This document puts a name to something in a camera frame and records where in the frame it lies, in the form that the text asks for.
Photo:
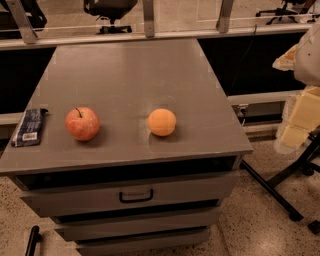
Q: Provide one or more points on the red apple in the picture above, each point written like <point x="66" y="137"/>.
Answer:
<point x="82" y="123"/>

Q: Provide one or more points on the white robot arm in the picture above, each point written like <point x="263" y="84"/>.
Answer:
<point x="303" y="58"/>

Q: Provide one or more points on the orange fruit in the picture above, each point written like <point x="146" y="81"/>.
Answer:
<point x="161" y="122"/>

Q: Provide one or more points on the grey drawer cabinet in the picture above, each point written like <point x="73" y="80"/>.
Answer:
<point x="123" y="83"/>

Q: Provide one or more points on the top grey drawer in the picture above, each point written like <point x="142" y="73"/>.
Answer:
<point x="105" y="197"/>

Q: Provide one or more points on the grey drawer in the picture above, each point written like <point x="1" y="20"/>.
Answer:
<point x="124" y="245"/>
<point x="105" y="197"/>
<point x="132" y="225"/>

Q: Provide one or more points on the middle grey drawer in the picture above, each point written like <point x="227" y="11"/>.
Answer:
<point x="132" y="225"/>

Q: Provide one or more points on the bottom grey drawer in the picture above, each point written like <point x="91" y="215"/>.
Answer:
<point x="124" y="245"/>

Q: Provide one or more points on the black office chair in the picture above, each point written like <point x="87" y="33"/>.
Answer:
<point x="110" y="10"/>

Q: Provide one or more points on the black stand legs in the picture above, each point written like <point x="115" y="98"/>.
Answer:
<point x="272" y="178"/>

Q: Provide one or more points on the black office chair base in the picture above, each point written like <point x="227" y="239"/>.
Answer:
<point x="290" y="9"/>

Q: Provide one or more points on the black drawer handle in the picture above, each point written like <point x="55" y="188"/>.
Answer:
<point x="130" y="197"/>

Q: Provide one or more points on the metal railing frame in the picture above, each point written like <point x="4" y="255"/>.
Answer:
<point x="67" y="23"/>

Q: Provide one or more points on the black handle on floor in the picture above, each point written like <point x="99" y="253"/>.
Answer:
<point x="34" y="238"/>

